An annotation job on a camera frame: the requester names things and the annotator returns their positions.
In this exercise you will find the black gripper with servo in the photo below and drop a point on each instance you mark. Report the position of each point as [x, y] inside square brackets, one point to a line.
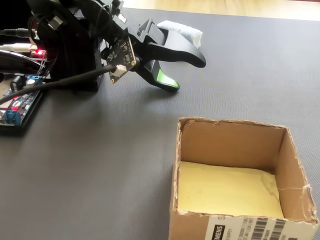
[120, 27]

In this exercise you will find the white yarn block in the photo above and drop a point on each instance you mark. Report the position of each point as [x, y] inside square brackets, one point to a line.
[186, 32]

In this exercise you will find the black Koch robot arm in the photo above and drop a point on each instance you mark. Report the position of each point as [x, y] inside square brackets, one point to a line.
[72, 50]

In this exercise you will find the brown cardboard box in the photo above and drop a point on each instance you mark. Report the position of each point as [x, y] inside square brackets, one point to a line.
[292, 180]

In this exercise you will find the grey textured table mat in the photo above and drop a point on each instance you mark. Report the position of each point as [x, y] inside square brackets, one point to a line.
[100, 162]

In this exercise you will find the small red LED board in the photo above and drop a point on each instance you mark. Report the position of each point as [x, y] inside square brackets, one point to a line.
[37, 52]

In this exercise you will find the yellow foam pad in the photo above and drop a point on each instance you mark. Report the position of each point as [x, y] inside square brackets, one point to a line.
[225, 190]

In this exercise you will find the blue controller circuit board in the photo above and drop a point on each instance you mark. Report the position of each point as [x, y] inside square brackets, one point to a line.
[22, 102]

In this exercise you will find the blue electronics controller board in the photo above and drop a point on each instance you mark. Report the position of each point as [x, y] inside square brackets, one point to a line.
[27, 120]

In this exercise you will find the white barcode shipping label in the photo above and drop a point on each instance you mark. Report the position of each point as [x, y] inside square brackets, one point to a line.
[250, 228]

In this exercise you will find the black camera circuit board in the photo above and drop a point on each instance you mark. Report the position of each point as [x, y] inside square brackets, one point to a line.
[121, 57]

